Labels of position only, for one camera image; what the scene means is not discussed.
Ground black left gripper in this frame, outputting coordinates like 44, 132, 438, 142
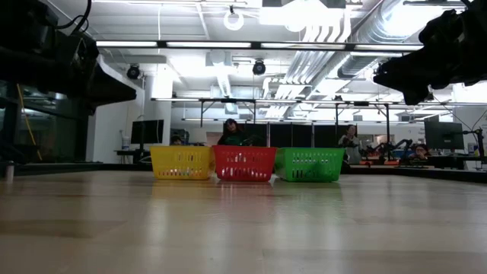
56, 30, 137, 115

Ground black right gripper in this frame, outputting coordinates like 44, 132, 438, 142
372, 0, 487, 107

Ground black computer monitor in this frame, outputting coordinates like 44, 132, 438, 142
425, 120, 464, 151
130, 119, 165, 145

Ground thin yellow pole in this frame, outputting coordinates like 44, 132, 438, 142
17, 83, 43, 161

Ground yellow plastic basket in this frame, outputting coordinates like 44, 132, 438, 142
150, 145, 215, 180

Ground green plastic basket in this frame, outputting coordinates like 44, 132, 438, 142
273, 147, 346, 183

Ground black partition panels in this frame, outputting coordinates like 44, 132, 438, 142
243, 123, 343, 148

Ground small white bottle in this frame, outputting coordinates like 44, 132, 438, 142
4, 160, 16, 183

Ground round white ceiling lamp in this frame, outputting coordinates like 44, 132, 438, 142
222, 6, 245, 32

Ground black overhead light beam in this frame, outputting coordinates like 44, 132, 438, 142
94, 39, 425, 53

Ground red plastic basket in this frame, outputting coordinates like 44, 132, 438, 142
212, 145, 278, 183

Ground black background workstation frame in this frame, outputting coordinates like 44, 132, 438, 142
199, 97, 391, 148

